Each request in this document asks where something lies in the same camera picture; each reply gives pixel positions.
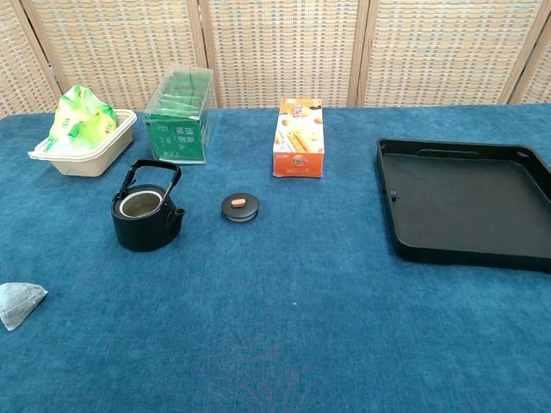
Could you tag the white pyramid tea bag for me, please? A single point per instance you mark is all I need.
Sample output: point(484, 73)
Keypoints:
point(18, 303)

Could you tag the clear box of green tea packets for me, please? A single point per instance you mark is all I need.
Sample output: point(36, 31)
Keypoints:
point(176, 137)

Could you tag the black cast iron teapot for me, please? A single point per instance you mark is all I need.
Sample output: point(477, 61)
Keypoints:
point(142, 234)

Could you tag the black lid with orange knob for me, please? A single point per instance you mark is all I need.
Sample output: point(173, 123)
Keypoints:
point(239, 211)

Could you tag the orange biscuit box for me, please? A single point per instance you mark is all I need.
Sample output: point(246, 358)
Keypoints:
point(298, 163)

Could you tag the blue table cloth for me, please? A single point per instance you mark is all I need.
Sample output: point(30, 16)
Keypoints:
point(275, 322)

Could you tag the woven folding screen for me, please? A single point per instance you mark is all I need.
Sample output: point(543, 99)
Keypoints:
point(280, 51)

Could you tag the black square tray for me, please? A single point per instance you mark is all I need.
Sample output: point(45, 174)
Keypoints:
point(465, 202)

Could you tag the beige plastic food container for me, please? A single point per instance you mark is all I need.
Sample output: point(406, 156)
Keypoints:
point(86, 165)

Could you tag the green snack packets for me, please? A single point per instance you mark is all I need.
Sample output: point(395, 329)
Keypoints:
point(82, 116)

